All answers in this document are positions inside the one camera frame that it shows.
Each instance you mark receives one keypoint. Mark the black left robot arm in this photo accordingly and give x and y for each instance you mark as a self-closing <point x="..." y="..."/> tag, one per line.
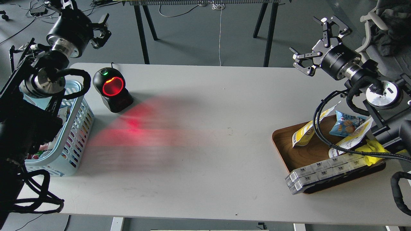
<point x="30" y="103"/>

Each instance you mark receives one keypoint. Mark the snacks inside basket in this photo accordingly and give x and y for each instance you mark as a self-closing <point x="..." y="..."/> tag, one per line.
<point x="45" y="149"/>

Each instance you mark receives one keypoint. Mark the blue snack bag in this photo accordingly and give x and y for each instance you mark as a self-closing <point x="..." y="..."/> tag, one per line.
<point x="346" y="124"/>

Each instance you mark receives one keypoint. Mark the brown wooden tray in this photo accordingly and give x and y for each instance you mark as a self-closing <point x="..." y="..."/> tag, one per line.
<point x="313" y="152"/>

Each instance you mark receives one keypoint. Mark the light blue plastic basket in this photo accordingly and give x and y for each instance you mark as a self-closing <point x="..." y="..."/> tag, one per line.
<point x="65" y="158"/>

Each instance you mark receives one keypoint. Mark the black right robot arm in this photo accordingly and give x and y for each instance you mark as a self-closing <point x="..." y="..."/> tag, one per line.
<point x="368" y="93"/>

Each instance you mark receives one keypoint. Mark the black table legs right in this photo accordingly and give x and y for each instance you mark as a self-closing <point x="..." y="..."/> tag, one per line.
<point x="271" y="28"/>

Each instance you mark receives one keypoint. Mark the black barcode scanner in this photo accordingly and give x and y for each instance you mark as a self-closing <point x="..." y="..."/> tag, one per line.
<point x="110" y="84"/>

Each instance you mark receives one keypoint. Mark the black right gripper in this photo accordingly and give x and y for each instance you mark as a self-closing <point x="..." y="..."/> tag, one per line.
<point x="331" y="59"/>

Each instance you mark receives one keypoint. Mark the yellow snack bar package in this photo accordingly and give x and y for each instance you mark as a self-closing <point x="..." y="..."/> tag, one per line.
<point x="371" y="146"/>

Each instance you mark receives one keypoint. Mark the silver boxed snack pack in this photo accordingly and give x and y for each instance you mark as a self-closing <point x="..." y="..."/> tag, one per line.
<point x="324" y="174"/>

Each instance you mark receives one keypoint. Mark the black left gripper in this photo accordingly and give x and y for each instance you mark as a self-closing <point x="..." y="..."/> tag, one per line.
<point x="72" y="32"/>

